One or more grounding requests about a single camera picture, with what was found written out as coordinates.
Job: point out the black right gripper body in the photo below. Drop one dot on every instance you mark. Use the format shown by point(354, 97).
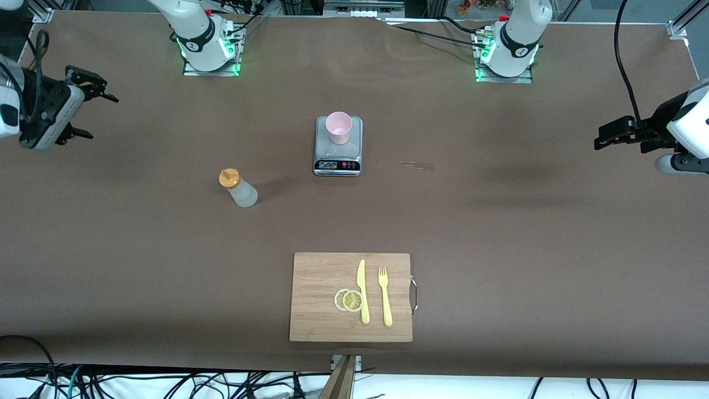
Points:
point(49, 97)

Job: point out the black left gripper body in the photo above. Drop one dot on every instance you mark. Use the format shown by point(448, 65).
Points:
point(652, 129)

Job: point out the sauce bottle with orange cap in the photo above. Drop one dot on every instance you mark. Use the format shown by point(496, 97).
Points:
point(243, 194)

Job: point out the pink plastic cup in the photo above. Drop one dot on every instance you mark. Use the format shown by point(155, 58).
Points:
point(338, 130)

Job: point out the silver digital kitchen scale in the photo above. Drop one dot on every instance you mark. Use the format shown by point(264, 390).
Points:
point(354, 152)

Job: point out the grey equipment box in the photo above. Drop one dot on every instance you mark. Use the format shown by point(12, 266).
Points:
point(363, 5)

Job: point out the wooden cutting board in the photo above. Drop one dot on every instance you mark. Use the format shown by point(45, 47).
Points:
point(316, 277)

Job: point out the yellow plastic fork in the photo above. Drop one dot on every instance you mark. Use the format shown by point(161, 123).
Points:
point(386, 305)

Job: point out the yellow plastic knife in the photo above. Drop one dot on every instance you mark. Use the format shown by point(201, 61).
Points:
point(361, 282)

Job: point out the lemon slice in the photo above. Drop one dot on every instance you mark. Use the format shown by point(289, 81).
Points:
point(338, 299)
point(353, 301)

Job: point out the aluminium frame profile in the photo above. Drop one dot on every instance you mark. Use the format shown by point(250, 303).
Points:
point(41, 14)
point(678, 27)

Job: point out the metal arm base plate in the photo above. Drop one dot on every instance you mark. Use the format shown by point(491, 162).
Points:
point(194, 72)
point(520, 80)

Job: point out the small metal bracket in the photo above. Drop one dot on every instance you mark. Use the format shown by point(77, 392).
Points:
point(358, 363)

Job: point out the wooden post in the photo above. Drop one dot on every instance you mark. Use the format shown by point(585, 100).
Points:
point(340, 382)

